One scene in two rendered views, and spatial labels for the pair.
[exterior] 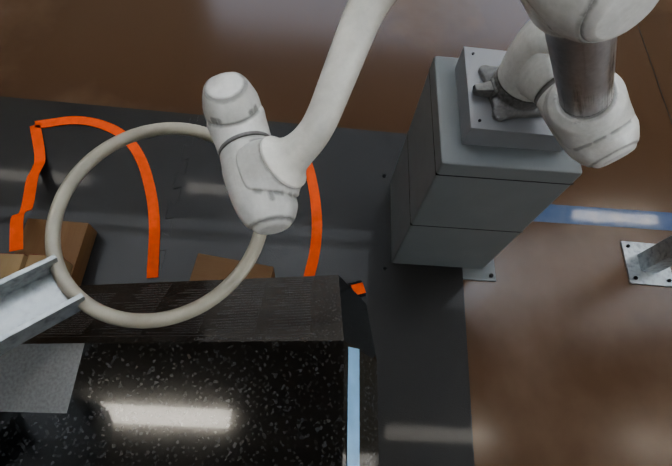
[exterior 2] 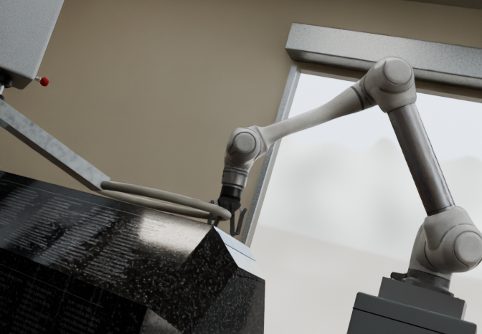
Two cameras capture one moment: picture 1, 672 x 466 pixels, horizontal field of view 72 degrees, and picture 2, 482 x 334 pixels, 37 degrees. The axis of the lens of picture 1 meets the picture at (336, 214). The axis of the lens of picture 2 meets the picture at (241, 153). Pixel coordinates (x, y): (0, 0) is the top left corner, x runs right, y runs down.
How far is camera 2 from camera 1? 2.30 m
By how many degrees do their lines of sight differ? 78
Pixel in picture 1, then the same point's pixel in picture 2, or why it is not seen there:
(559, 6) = (376, 70)
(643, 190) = not seen: outside the picture
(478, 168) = (386, 302)
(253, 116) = not seen: hidden behind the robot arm
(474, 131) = (385, 281)
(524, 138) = (425, 296)
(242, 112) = not seen: hidden behind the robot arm
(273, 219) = (248, 133)
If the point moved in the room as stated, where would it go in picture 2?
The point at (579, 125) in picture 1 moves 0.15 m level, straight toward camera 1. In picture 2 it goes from (436, 216) to (403, 201)
